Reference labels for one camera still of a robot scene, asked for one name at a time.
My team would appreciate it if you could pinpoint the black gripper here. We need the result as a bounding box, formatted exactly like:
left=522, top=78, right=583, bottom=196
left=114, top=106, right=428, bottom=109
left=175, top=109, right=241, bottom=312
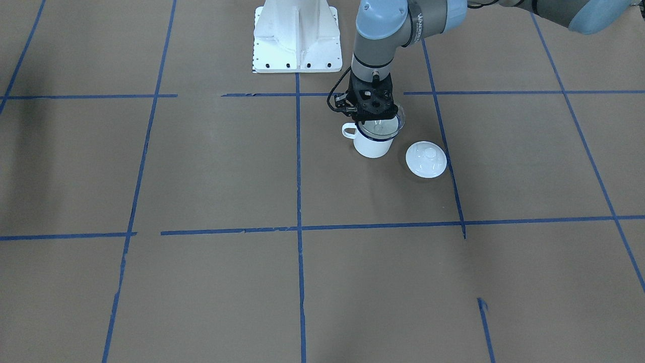
left=349, top=74, right=396, bottom=122

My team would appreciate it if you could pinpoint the clear glass funnel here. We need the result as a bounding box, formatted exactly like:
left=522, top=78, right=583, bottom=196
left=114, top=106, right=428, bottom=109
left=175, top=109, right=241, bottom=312
left=357, top=102, right=405, bottom=142

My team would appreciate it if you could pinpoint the white mug lid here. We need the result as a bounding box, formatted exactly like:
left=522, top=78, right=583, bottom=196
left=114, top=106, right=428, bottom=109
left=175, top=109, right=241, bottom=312
left=405, top=142, right=447, bottom=178

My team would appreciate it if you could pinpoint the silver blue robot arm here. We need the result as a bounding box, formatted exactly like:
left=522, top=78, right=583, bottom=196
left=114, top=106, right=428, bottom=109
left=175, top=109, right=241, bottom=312
left=341, top=1, right=632, bottom=123

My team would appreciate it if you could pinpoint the white enamel mug blue rim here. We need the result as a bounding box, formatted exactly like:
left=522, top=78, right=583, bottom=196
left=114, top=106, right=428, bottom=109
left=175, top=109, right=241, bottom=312
left=341, top=122, right=400, bottom=158

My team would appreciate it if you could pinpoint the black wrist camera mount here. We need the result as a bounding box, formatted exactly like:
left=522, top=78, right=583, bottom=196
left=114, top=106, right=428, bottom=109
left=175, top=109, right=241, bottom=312
left=332, top=92, right=357, bottom=113

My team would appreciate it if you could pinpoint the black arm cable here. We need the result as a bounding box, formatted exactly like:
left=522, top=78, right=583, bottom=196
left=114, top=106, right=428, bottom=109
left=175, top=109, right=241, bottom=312
left=327, top=68, right=353, bottom=112

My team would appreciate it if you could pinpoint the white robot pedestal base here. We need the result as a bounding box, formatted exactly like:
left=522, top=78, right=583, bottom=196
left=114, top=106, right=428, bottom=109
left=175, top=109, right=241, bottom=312
left=252, top=1, right=343, bottom=74

